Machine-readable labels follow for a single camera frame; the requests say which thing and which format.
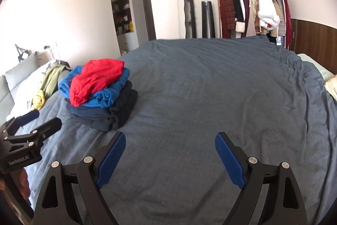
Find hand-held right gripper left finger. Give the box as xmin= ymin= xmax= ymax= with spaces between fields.
xmin=33 ymin=131 xmax=127 ymax=225

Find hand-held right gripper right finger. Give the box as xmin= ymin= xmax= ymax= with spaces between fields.
xmin=214 ymin=131 xmax=308 ymax=225

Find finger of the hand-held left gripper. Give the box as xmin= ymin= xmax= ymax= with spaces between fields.
xmin=4 ymin=117 xmax=63 ymax=148
xmin=0 ymin=109 xmax=40 ymax=136

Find red pants with white stripe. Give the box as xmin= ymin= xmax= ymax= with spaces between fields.
xmin=70 ymin=58 xmax=125 ymax=107

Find dark navy pants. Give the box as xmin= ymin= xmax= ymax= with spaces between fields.
xmin=65 ymin=98 xmax=124 ymax=132

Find blue pants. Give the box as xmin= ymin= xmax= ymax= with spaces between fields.
xmin=58 ymin=65 xmax=131 ymax=109

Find person's left hand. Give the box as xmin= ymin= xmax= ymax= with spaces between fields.
xmin=16 ymin=169 xmax=31 ymax=199

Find yellow cloth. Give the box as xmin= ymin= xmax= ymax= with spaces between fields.
xmin=31 ymin=89 xmax=48 ymax=111

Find white cloth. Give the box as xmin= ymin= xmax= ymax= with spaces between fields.
xmin=7 ymin=60 xmax=57 ymax=120

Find grey sofa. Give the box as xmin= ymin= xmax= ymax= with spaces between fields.
xmin=0 ymin=52 xmax=69 ymax=120

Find olive green garment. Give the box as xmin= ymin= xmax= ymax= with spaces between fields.
xmin=39 ymin=64 xmax=71 ymax=99

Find grey-blue bed blanket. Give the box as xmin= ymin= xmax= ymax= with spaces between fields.
xmin=7 ymin=36 xmax=337 ymax=225

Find cream pillow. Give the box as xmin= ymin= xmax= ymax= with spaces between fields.
xmin=324 ymin=74 xmax=337 ymax=102

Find light green bed sheet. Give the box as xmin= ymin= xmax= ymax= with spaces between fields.
xmin=297 ymin=54 xmax=335 ymax=81

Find arched alcove shelf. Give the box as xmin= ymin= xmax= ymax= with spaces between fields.
xmin=110 ymin=0 xmax=139 ymax=55

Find black tower fan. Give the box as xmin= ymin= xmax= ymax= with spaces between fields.
xmin=201 ymin=0 xmax=216 ymax=39

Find wooden headboard panel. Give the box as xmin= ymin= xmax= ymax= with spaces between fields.
xmin=291 ymin=19 xmax=337 ymax=75

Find black coat stand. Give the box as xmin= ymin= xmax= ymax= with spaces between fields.
xmin=184 ymin=0 xmax=197 ymax=39

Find dark door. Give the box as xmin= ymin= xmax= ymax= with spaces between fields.
xmin=141 ymin=0 xmax=156 ymax=41

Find row of hanging clothes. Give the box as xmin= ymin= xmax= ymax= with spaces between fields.
xmin=218 ymin=0 xmax=293 ymax=49

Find wavy standing mirror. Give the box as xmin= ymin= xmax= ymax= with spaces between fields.
xmin=175 ymin=0 xmax=188 ymax=39

